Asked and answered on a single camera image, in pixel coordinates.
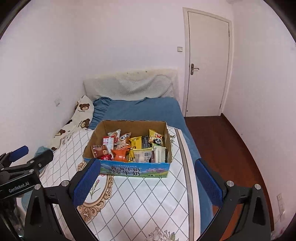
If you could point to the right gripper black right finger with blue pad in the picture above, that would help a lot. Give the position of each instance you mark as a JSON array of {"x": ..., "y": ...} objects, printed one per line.
[{"x": 253, "y": 222}]

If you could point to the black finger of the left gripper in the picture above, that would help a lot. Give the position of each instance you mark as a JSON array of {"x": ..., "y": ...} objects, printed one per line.
[{"x": 36, "y": 163}]

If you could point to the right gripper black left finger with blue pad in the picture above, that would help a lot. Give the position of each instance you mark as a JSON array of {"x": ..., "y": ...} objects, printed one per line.
[{"x": 41, "y": 221}]

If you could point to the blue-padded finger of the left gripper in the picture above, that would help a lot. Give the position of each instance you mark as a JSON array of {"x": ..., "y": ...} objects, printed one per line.
[{"x": 7, "y": 158}]

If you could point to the orange small snack packet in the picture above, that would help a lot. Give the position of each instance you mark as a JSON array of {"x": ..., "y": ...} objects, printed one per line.
[{"x": 120, "y": 155}]

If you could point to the yellow barcode snack packet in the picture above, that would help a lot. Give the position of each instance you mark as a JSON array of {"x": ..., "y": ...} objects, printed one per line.
[{"x": 140, "y": 155}]

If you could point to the orange panda snack packet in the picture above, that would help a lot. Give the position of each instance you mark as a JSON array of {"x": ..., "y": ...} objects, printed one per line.
[{"x": 123, "y": 142}]

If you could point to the brown biscuit packet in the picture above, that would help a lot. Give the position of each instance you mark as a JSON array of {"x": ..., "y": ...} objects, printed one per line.
[{"x": 99, "y": 150}]

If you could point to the bear print pillow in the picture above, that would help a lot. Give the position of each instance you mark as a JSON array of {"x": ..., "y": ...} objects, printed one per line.
[{"x": 81, "y": 119}]

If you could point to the red white snack packet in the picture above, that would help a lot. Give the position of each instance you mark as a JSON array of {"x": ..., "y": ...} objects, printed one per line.
[{"x": 108, "y": 142}]

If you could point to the white quilted blanket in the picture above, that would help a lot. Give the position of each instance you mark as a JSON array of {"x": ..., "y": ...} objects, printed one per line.
[{"x": 133, "y": 208}]

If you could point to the cardboard milk box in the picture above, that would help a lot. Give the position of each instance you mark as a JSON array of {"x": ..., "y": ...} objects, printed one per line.
[{"x": 161, "y": 155}]

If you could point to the yellow black snack bag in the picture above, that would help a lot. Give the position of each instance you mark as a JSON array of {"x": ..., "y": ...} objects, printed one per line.
[{"x": 141, "y": 142}]

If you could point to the yellow panda snack packet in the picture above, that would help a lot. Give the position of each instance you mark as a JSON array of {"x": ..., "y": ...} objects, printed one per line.
[{"x": 156, "y": 138}]

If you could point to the blue bed sheet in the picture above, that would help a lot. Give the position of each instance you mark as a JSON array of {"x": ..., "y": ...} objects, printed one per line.
[{"x": 154, "y": 109}]

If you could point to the white door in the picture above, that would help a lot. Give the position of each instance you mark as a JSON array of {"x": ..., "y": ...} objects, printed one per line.
[{"x": 208, "y": 40}]

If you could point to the wall socket lower right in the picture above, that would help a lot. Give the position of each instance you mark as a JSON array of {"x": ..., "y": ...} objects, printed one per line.
[{"x": 280, "y": 204}]

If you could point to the metal door handle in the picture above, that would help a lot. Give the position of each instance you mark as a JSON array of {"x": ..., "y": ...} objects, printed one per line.
[{"x": 193, "y": 68}]

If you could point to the wall light switch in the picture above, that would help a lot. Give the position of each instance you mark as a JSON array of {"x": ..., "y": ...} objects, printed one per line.
[{"x": 180, "y": 49}]

